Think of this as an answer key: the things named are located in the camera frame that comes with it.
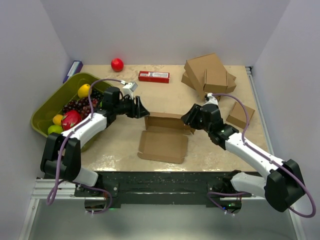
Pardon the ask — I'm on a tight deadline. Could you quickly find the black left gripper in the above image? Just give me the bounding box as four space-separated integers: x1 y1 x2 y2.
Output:
114 95 150 119

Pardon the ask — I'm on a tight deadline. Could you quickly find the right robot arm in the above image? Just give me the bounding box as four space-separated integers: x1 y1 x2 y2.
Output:
181 103 306 212

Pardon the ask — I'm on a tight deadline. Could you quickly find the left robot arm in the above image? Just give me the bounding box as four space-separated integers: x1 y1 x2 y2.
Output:
40 86 150 196

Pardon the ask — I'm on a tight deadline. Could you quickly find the top small cardboard box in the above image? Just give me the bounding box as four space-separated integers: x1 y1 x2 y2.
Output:
203 69 237 94

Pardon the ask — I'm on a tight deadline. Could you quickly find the lone small cardboard box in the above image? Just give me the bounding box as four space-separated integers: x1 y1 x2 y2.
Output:
226 101 247 129

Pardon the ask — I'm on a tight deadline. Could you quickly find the large stacked cardboard box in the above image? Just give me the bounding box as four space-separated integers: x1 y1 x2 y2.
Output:
184 53 226 90

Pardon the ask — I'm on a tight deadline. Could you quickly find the purple flat box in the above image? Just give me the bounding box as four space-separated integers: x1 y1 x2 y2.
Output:
62 60 83 84

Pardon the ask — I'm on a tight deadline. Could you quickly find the red rectangular carton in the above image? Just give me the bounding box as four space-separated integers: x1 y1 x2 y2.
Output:
138 71 170 84

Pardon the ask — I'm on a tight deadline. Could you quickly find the red apple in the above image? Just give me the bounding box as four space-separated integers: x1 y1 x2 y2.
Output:
111 58 124 72

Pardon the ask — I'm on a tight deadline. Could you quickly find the red grape bunch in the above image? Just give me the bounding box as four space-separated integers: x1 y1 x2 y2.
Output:
77 97 91 120

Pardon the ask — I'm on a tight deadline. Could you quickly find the dark purple grape bunch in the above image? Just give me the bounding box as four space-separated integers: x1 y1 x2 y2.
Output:
62 90 103 114

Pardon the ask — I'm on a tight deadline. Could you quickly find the yellow lemon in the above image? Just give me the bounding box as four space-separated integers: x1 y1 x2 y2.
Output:
77 84 92 99

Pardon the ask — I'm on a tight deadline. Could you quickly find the red dragon fruit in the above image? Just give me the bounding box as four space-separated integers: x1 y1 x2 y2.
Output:
61 110 82 131

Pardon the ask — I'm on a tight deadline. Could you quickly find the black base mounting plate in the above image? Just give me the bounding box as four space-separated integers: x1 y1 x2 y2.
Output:
74 171 241 210

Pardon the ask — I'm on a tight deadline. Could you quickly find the small orange fruit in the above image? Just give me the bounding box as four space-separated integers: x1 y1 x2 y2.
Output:
52 114 63 126

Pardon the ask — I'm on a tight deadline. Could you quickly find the green lime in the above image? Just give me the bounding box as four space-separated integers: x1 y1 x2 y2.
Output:
47 124 64 135

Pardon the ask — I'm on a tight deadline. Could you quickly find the olive green plastic bin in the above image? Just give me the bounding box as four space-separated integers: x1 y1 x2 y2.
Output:
30 72 99 138

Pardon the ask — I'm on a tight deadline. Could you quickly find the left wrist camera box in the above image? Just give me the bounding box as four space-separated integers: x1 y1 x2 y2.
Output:
122 81 138 100

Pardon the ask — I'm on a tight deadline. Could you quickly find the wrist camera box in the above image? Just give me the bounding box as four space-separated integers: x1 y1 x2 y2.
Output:
122 81 138 100
203 93 218 105

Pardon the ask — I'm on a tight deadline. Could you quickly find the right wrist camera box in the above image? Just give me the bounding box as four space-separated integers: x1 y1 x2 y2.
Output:
203 93 218 105

